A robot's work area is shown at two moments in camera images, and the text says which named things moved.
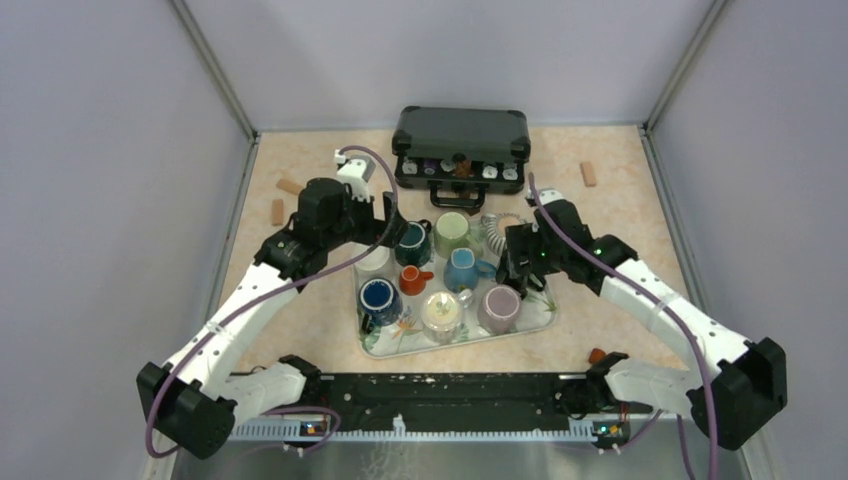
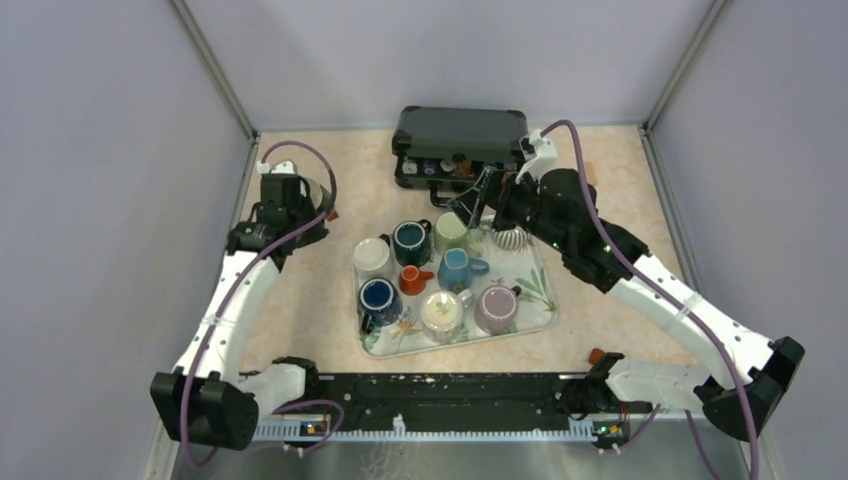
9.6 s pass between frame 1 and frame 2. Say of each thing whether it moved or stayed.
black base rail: stayed
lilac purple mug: stayed
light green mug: stayed
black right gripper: moved
